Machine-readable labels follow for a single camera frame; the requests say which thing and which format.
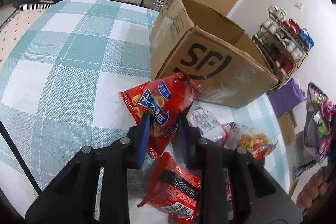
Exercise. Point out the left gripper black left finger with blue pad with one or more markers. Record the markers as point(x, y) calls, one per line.
point(92, 186)

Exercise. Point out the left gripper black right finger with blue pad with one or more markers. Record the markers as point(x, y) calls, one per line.
point(235, 188)

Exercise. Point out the orange noodle picture snack bag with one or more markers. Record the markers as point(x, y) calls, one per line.
point(250, 138)

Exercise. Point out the red noodle packet black band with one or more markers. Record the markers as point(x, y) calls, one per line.
point(173, 190)

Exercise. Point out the red chips snack bag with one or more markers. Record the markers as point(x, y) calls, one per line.
point(164, 99)

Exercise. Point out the white red snack packet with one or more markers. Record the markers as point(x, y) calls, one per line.
point(208, 125)

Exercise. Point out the purple bag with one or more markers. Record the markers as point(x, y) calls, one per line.
point(287, 97)

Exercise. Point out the teal white plaid tablecloth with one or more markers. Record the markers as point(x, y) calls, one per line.
point(60, 91)

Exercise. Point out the wooden shoe rack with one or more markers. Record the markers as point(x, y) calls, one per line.
point(284, 43)

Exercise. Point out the brown SF cardboard box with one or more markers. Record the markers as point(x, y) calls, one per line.
point(190, 37)

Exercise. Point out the dotted beige floor mat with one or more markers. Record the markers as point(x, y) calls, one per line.
point(16, 26)

